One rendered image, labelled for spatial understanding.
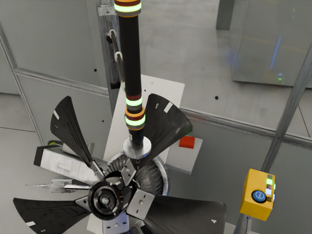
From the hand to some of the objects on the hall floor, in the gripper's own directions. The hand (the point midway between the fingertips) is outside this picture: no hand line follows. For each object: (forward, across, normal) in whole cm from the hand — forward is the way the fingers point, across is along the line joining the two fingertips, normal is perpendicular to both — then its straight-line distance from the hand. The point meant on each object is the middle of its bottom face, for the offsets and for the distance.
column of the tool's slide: (+118, -43, +47) cm, 134 cm away
